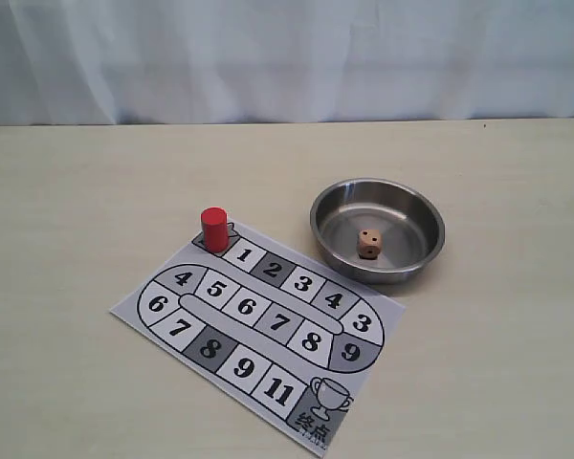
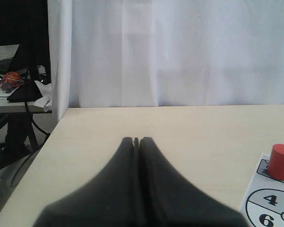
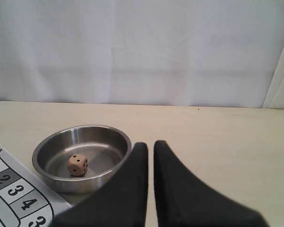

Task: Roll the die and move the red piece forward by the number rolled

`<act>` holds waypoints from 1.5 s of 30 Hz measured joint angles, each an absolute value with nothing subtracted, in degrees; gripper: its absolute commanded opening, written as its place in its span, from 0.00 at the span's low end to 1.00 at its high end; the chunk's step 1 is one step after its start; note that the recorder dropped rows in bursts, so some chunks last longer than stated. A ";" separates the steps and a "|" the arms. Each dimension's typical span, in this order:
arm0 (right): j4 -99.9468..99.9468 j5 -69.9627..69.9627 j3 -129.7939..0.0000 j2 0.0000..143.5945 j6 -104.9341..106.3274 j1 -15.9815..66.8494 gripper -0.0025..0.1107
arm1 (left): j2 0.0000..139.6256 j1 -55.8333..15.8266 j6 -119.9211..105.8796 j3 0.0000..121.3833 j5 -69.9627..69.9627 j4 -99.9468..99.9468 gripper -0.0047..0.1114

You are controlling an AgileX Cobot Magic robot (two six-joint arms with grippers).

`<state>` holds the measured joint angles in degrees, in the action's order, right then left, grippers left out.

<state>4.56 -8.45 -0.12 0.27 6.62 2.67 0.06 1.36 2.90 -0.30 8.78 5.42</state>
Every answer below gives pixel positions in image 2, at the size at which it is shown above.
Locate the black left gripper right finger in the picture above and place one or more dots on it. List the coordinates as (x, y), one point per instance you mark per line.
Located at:
(170, 200)

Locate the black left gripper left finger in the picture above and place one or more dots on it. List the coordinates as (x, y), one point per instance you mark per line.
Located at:
(110, 199)

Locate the red cylinder game piece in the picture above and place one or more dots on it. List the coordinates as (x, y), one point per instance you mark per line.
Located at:
(275, 167)

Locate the printed number game board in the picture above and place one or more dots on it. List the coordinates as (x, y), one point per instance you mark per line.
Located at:
(263, 203)

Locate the crumpled white paper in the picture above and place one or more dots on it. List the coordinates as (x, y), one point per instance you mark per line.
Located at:
(45, 101)

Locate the black cloth on table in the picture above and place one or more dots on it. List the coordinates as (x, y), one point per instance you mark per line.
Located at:
(28, 92)

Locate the white curtain backdrop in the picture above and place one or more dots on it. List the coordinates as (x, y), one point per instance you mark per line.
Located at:
(122, 53)

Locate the grey side table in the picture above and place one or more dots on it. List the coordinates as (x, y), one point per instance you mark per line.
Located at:
(7, 107)

